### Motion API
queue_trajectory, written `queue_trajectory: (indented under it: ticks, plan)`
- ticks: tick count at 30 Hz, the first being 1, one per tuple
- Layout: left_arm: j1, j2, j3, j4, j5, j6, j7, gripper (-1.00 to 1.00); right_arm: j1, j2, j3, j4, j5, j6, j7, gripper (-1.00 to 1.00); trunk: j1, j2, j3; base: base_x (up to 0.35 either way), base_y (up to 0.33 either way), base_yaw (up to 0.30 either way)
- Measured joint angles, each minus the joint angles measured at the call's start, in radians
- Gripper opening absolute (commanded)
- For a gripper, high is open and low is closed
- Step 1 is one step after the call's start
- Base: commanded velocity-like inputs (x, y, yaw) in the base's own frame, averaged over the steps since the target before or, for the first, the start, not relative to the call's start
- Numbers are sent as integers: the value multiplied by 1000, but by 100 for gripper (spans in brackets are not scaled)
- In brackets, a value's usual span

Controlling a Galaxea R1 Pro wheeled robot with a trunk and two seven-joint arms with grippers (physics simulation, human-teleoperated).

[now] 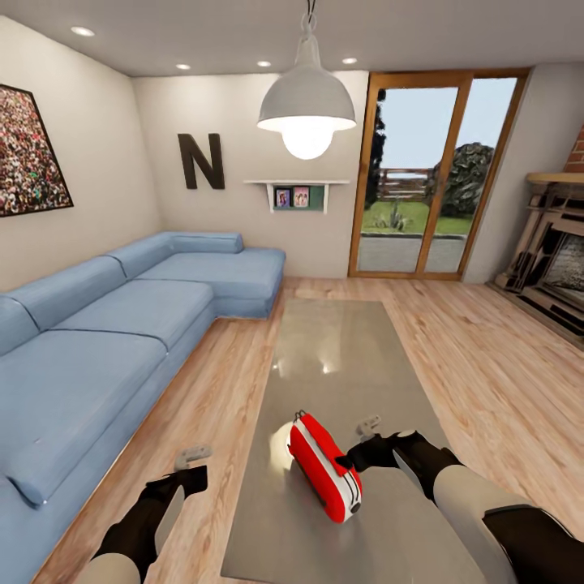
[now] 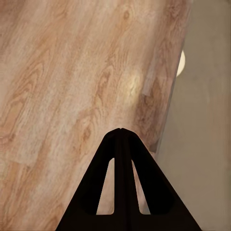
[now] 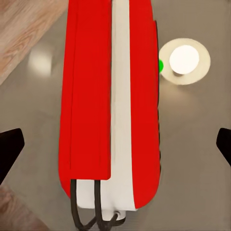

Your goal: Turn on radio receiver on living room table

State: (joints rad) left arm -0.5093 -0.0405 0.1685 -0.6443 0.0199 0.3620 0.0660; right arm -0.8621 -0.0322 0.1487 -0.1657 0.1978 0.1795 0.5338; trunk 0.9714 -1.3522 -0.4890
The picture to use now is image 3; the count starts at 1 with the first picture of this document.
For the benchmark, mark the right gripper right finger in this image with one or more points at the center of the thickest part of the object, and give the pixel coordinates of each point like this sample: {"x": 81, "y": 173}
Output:
{"x": 224, "y": 143}

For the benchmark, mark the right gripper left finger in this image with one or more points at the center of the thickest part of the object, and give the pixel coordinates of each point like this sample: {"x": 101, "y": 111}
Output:
{"x": 11, "y": 144}

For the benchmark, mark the coffee table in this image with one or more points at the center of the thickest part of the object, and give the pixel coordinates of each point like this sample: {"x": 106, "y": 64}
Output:
{"x": 194, "y": 190}

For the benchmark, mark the radio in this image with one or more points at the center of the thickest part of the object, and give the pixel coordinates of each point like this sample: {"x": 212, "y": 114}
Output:
{"x": 109, "y": 136}

